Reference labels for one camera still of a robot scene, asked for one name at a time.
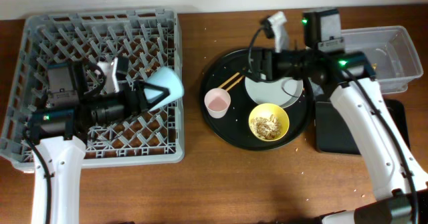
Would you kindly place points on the light blue plastic cup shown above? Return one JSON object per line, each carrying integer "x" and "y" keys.
{"x": 166, "y": 77}

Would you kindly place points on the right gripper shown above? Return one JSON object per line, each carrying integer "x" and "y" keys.
{"x": 258, "y": 64}

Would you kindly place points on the pink plastic cup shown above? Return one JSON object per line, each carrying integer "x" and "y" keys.
{"x": 217, "y": 102}

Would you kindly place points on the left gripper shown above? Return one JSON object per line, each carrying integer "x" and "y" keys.
{"x": 136, "y": 99}

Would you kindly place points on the black rectangular tray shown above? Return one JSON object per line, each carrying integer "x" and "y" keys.
{"x": 333, "y": 135}

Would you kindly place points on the food scraps and rice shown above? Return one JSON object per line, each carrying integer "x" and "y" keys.
{"x": 265, "y": 128}

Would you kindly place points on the clear plastic waste bin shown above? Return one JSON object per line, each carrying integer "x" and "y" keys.
{"x": 391, "y": 52}

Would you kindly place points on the lower wooden chopstick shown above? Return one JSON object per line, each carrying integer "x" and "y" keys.
{"x": 235, "y": 83}

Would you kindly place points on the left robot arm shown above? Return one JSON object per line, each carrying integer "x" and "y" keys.
{"x": 57, "y": 132}

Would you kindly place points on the round black tray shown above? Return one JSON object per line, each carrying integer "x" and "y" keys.
{"x": 233, "y": 127}

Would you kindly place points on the grey plastic dishwasher rack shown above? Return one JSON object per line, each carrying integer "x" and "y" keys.
{"x": 149, "y": 38}

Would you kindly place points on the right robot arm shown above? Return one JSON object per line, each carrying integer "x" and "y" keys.
{"x": 348, "y": 79}

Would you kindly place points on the grey round plate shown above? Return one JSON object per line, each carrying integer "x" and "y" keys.
{"x": 284, "y": 92}

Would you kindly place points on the yellow plastic bowl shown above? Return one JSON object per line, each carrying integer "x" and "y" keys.
{"x": 266, "y": 110}

